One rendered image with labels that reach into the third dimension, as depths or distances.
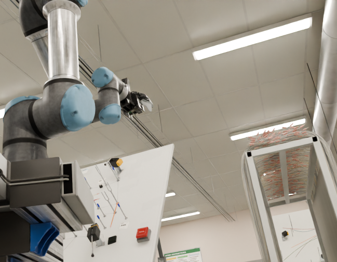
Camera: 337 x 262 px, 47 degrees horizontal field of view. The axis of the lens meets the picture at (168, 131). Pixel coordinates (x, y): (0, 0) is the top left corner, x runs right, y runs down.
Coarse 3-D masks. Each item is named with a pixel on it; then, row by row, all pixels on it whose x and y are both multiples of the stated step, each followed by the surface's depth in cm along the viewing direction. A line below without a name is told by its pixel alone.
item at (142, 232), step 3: (141, 228) 172; (144, 228) 171; (147, 228) 171; (138, 231) 171; (141, 231) 170; (144, 231) 169; (147, 231) 170; (138, 234) 169; (141, 234) 168; (144, 234) 168; (138, 237) 168; (141, 237) 168
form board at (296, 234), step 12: (276, 216) 484; (288, 216) 477; (300, 216) 471; (276, 228) 466; (288, 228) 448; (300, 228) 454; (312, 228) 448; (288, 240) 444; (300, 240) 438; (312, 240) 433; (288, 252) 429; (300, 252) 424; (312, 252) 419
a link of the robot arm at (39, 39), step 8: (24, 0) 123; (24, 8) 124; (32, 8) 123; (24, 16) 125; (32, 16) 124; (40, 16) 125; (24, 24) 126; (32, 24) 126; (40, 24) 127; (24, 32) 128; (32, 32) 127; (40, 32) 127; (32, 40) 129; (40, 40) 128; (40, 48) 129; (40, 56) 131; (48, 72) 132
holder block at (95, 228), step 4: (88, 228) 177; (92, 228) 176; (96, 228) 175; (88, 232) 174; (92, 232) 173; (96, 232) 173; (88, 236) 172; (92, 236) 174; (96, 236) 173; (92, 240) 174; (96, 240) 174
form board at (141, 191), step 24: (144, 168) 221; (168, 168) 211; (96, 192) 218; (120, 192) 209; (144, 192) 201; (96, 216) 199; (120, 216) 191; (144, 216) 184; (72, 240) 189; (120, 240) 176
